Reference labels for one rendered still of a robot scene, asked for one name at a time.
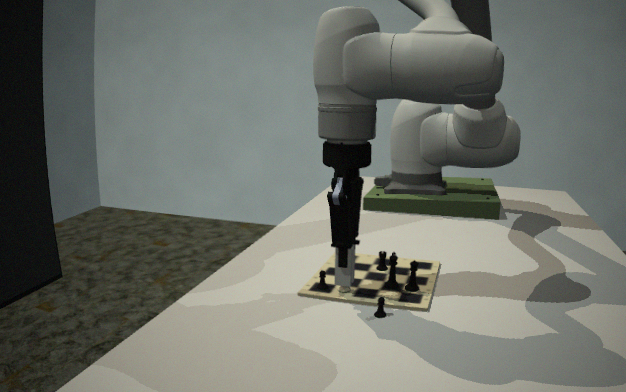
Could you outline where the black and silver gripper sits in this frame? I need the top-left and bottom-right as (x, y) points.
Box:
(323, 141), (371, 287)

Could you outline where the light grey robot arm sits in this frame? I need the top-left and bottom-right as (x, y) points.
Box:
(313, 0), (521, 195)

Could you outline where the black and cream chessboard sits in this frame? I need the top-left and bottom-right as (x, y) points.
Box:
(298, 253), (440, 312)

